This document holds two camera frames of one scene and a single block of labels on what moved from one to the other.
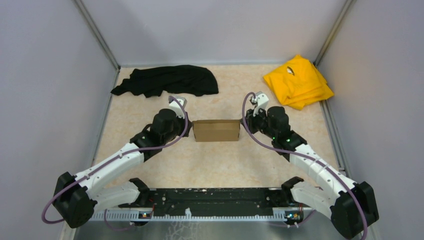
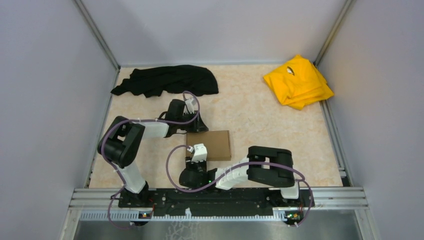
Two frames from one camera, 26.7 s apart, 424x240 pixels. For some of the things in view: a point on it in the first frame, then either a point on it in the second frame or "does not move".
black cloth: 186,80 does not move
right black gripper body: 258,121 to 198,166
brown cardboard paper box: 216,130 to 217,143
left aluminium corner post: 99,37 does not move
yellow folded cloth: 298,83 does not move
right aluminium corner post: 334,30 does not move
